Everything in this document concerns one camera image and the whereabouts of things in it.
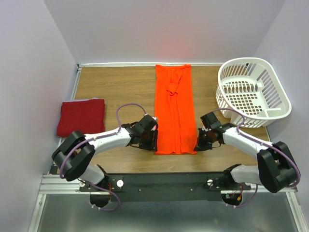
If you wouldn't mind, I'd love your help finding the orange t-shirt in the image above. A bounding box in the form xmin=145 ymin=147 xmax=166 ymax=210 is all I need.
xmin=154 ymin=64 xmax=197 ymax=155

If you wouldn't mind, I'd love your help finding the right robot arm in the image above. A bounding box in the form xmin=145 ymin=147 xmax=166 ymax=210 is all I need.
xmin=195 ymin=112 xmax=301 ymax=193

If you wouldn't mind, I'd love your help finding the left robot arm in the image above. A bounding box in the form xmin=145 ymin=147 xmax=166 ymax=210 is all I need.
xmin=52 ymin=114 xmax=158 ymax=191

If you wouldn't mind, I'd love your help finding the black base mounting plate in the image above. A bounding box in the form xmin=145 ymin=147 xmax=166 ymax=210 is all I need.
xmin=80 ymin=172 xmax=250 ymax=207

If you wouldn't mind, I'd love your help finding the folded dark red t-shirt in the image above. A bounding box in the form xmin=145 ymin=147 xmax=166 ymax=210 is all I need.
xmin=56 ymin=99 xmax=105 ymax=137

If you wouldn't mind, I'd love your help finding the white plastic laundry basket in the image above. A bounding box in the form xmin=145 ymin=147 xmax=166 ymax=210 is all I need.
xmin=216 ymin=58 xmax=292 ymax=128

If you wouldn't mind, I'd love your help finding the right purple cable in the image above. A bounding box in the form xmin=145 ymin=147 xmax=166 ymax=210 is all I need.
xmin=212 ymin=108 xmax=302 ymax=209

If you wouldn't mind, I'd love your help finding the purple cable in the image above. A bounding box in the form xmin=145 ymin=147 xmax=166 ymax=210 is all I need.
xmin=59 ymin=103 xmax=148 ymax=212
xmin=212 ymin=108 xmax=302 ymax=209

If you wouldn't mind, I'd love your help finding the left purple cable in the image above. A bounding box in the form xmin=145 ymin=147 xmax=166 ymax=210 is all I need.
xmin=59 ymin=103 xmax=148 ymax=212

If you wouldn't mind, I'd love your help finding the aluminium frame rail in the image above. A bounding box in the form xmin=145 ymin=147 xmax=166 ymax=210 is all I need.
xmin=39 ymin=174 xmax=298 ymax=194

